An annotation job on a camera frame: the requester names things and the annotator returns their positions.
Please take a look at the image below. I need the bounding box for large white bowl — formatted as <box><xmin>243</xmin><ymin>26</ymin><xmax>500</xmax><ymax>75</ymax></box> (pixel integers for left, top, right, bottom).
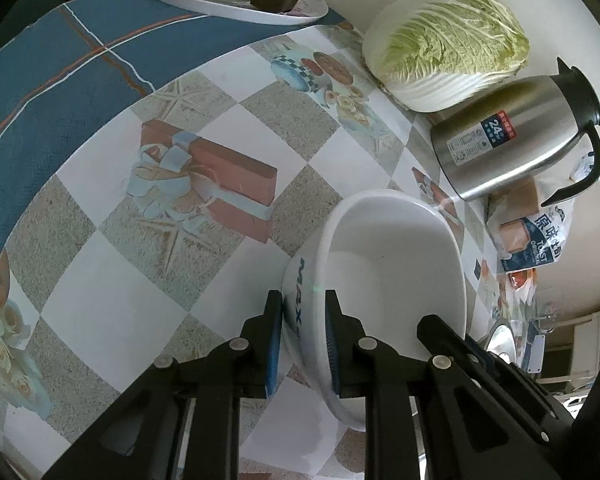
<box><xmin>282</xmin><ymin>189</ymin><xmax>470</xmax><ymax>433</ymax></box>

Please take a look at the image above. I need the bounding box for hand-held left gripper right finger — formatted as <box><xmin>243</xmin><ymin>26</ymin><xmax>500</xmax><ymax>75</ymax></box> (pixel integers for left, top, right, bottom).
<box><xmin>324</xmin><ymin>289</ymin><xmax>561</xmax><ymax>480</ymax></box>

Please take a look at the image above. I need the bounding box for blue tablecloth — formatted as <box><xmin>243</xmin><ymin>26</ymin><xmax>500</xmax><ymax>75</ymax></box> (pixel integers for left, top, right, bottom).
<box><xmin>0</xmin><ymin>0</ymin><xmax>361</xmax><ymax>286</ymax></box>

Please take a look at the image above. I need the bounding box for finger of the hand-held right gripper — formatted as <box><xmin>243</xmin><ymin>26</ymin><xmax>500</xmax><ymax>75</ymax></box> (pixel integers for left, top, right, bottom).
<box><xmin>417</xmin><ymin>314</ymin><xmax>576</xmax><ymax>461</ymax></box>

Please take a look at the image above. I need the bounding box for clear glass mug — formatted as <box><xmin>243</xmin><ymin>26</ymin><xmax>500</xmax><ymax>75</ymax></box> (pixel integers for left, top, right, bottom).
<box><xmin>532</xmin><ymin>300</ymin><xmax>563</xmax><ymax>336</ymax></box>

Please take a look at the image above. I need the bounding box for orange snack packet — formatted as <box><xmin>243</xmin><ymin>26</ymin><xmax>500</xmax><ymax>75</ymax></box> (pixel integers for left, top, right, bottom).
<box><xmin>507</xmin><ymin>270</ymin><xmax>538</xmax><ymax>306</ymax></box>

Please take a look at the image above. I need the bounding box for stainless steel thermos jug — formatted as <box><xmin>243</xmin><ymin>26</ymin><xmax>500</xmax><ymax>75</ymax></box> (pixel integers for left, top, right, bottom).
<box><xmin>430</xmin><ymin>57</ymin><xmax>600</xmax><ymax>208</ymax></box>

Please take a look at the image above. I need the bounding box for sliced bread bag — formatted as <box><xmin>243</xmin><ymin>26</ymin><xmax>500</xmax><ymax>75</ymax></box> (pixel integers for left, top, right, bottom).
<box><xmin>486</xmin><ymin>152</ymin><xmax>598</xmax><ymax>275</ymax></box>

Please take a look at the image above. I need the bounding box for checkered printed table cover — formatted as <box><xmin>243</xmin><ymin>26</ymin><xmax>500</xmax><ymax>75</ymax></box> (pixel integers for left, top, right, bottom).
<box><xmin>0</xmin><ymin>20</ymin><xmax>531</xmax><ymax>480</ymax></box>

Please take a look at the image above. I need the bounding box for napa cabbage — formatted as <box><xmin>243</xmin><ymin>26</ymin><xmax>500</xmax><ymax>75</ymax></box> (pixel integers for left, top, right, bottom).
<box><xmin>362</xmin><ymin>0</ymin><xmax>531</xmax><ymax>113</ymax></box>

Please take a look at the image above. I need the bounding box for stainless steel bowl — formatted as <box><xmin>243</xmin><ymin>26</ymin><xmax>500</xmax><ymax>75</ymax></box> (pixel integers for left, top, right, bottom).
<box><xmin>482</xmin><ymin>321</ymin><xmax>520</xmax><ymax>367</ymax></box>

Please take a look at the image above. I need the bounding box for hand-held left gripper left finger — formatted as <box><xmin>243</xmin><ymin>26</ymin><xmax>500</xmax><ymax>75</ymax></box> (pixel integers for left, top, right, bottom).
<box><xmin>42</xmin><ymin>290</ymin><xmax>286</xmax><ymax>480</ymax></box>

